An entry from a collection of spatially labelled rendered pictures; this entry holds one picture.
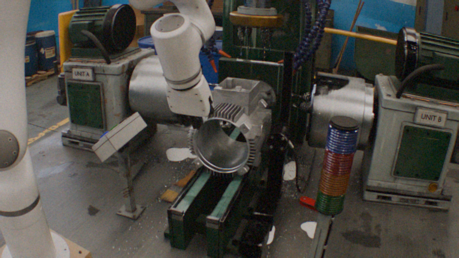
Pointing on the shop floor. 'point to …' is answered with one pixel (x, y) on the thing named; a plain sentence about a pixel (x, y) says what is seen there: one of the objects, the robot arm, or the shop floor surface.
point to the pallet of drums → (39, 56)
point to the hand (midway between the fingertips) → (196, 120)
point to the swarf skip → (374, 55)
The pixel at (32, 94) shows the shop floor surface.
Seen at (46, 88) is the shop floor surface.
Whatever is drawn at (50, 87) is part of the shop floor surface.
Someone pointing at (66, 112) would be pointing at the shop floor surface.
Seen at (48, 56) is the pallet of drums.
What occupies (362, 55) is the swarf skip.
